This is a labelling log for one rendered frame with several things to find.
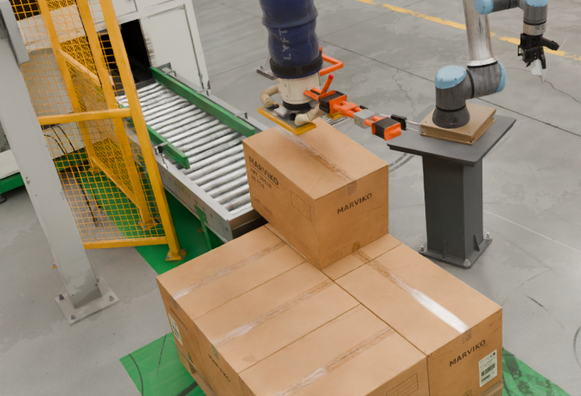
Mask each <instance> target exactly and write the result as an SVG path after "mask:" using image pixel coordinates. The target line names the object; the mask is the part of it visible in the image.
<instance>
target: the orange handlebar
mask: <svg viewBox="0 0 581 396"><path fill-rule="evenodd" d="M322 60H323V61H326V62H328V63H331V64H333V65H334V66H331V67H327V68H324V69H323V70H320V71H319V72H320V76H323V75H324V74H327V73H331V72H334V71H335V70H338V69H340V68H343V66H344V65H343V62H342V61H339V60H336V59H334V58H331V57H329V56H327V55H325V54H322ZM312 90H314V91H316V92H318V93H321V91H322V90H320V89H318V88H316V87H313V88H312ZM304 94H305V95H307V96H309V97H311V98H312V99H315V100H317V101H318V96H319V95H316V94H314V93H312V92H310V91H308V90H305V91H304ZM357 106H358V105H356V104H354V103H352V102H350V103H348V102H346V101H344V100H343V101H342V102H341V106H339V105H337V104H334V105H333V109H335V110H337V111H338V112H340V114H341V115H343V116H345V117H351V118H354V113H356V112H359V111H361V110H362V109H361V108H359V107H357ZM371 123H372V121H370V120H368V119H366V120H365V121H364V124H365V125H367V126H369V127H371ZM400 132H401V129H400V128H399V127H398V128H397V129H395V130H393V131H389V133H388V135H389V136H391V137H392V136H397V135H399V134H400Z"/></svg>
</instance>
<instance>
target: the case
mask: <svg viewBox="0 0 581 396"><path fill-rule="evenodd" d="M311 122H313V123H314V124H316V128H315V129H312V130H310V131H306V132H305V133H303V134H300V135H298V136H297V135H295V134H294V133H292V132H290V131H288V130H286V129H285V128H284V127H282V126H280V125H276V126H274V127H272V128H270V129H268V130H266V131H262V132H260V133H258V134H256V135H253V136H251V137H248V138H246V139H243V140H242V144H243V151H244V157H245V163H246V174H247V181H248V187H249V193H250V199H251V204H252V207H253V208H254V209H255V210H256V211H258V212H259V213H260V214H261V215H262V216H263V217H264V218H265V219H266V220H267V221H269V222H270V223H271V224H272V225H273V226H274V227H275V228H276V229H277V230H278V231H279V232H280V233H281V234H282V235H283V236H284V237H285V238H286V239H287V240H288V241H289V242H290V243H291V244H293V245H294V246H295V247H296V248H297V249H298V250H299V251H300V252H301V253H302V254H303V255H305V256H306V257H307V258H308V259H309V260H310V261H311V262H312V263H313V264H314V265H315V266H317V267H318V268H319V269H320V270H321V269H322V268H324V267H326V266H328V265H330V264H332V263H334V262H336V261H337V260H339V259H342V258H343V257H345V256H347V255H349V254H350V253H352V252H354V251H356V250H358V249H360V248H362V247H363V246H366V245H367V244H369V243H371V242H373V241H375V240H377V239H379V238H380V237H382V236H384V235H386V234H388V233H389V164H388V163H386V162H385V161H383V160H382V159H380V158H379V157H377V156H376V155H375V154H373V153H372V152H370V151H369V150H367V149H365V148H364V147H362V146H361V145H359V144H358V143H356V142H355V141H354V140H353V139H351V138H350V137H348V136H346V135H345V134H343V133H342V132H340V131H338V130H337V129H336V128H335V127H333V126H332V125H330V124H328V123H327V122H325V121H324V120H322V119H321V118H319V117H318V118H316V119H314V120H312V121H311Z"/></svg>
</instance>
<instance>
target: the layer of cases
mask: <svg viewBox="0 0 581 396"><path fill-rule="evenodd" d="M156 281H157V284H158V288H159V290H160V293H161V296H162V300H163V304H164V308H165V310H166V313H167V316H168V319H169V324H170V327H171V330H172V333H173V336H174V339H175V341H176V343H177V344H178V345H179V346H180V348H181V349H182V351H183V352H184V353H185V354H186V356H187V357H188V358H189V359H190V360H191V362H192V363H193V364H194V365H195V367H196V368H197V370H198V371H199V372H200V373H201V375H202V376H203V378H204V379H205V380H206V381H207V383H208V384H209V385H210V386H211V387H212V388H213V390H214V391H215V393H216V394H217V395H218V396H479V395H480V394H481V393H483V392H485V391H486V390H488V389H489V388H490V387H492V386H493V385H494V384H496V383H497V382H499V381H500V380H501V379H502V307H501V306H500V305H498V304H497V303H495V302H493V301H492V300H490V299H488V298H487V297H485V296H484V295H483V294H481V293H480V292H478V291H476V290H474V289H473V288H471V287H470V286H468V285H467V284H465V283H464V282H463V281H461V280H459V279H458V278H456V277H454V276H453V275H451V274H450V273H448V272H447V271H445V270H444V269H442V268H441V267H439V266H438V265H436V264H434V263H433V262H431V261H430V260H429V259H427V258H425V257H424V256H422V255H421V254H419V253H418V252H416V251H414V250H412V249H411V248H410V247H409V246H407V245H405V244H403V243H402V242H401V241H399V240H397V239H395V238H394V237H393V236H392V235H390V234H389V233H388V234H386V235H384V236H382V237H380V238H379V239H377V240H375V241H373V242H371V243H369V244H367V245H366V246H363V247H362V248H360V249H358V250H356V251H354V252H352V253H350V254H349V255H347V256H345V257H343V258H342V259H339V260H337V261H336V262H334V263H332V264H330V265H328V266H326V267H324V268H322V269H321V270H320V269H319V268H318V267H317V266H315V265H314V264H313V263H312V262H311V261H310V260H309V259H308V258H307V257H306V256H305V255H303V254H302V253H301V252H300V251H299V250H298V249H297V248H296V247H295V246H294V245H293V244H291V243H290V242H289V241H288V240H287V239H286V238H285V237H284V236H283V235H282V234H281V233H280V232H279V231H278V230H277V229H276V228H275V227H274V226H273V225H272V224H271V223H270V222H269V223H267V224H265V226H262V227H259V228H257V229H255V230H253V231H251V232H250V233H246V234H244V235H242V236H240V237H238V238H237V239H235V240H232V241H230V242H227V243H226V244H224V245H222V246H219V247H217V248H215V249H213V250H212V251H210V252H206V253H204V254H202V255H201V256H199V257H197V258H195V259H192V260H190V261H189V262H186V263H184V264H182V265H179V266H177V267H176V268H174V269H172V270H170V271H166V272H165V273H163V274H161V275H159V276H157V277H156Z"/></svg>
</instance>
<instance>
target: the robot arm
mask: <svg viewBox="0 0 581 396"><path fill-rule="evenodd" d="M548 1H549V0H463V9H464V16H465V23H466V30H467V37H468V44H469V57H470V59H469V62H468V63H467V69H464V68H463V67H459V66H447V67H443V68H442V69H440V70H439V71H438V72H437V74H436V80H435V91H436V107H435V110H434V112H433V114H432V122H433V124H435V125H436V126H438V127H441V128H444V129H456V128H460V127H463V126H465V125H466V124H467V123H468V122H469V121H470V114H469V111H468V108H467V106H466V100H467V99H474V98H478V97H482V96H486V95H490V94H495V93H498V92H501V91H502V90H503V89H504V87H505V85H506V72H505V68H504V66H503V65H502V64H501V63H500V62H498V60H497V59H496V58H495V57H494V56H493V52H492V44H491V36H490V29H489V21H488V14H489V13H493V12H497V11H502V10H510V9H513V8H518V7H519V8H521V9H522V10H523V11H524V14H523V32H524V33H520V45H518V56H522V58H520V59H519V61H524V62H525V63H526V67H528V66H530V65H531V62H533V61H535V60H536V61H535V62H534V64H535V67H534V68H533V69H532V70H531V73H532V74H535V75H541V79H542V82H544V81H545V77H546V57H545V55H544V49H543V46H545V47H547V48H549V49H551V50H555V51H557V50H558V48H559V45H558V43H557V42H555V41H550V40H548V39H546V38H544V37H542V36H543V34H544V33H545V32H546V19H547V6H548ZM519 48H521V53H519Z"/></svg>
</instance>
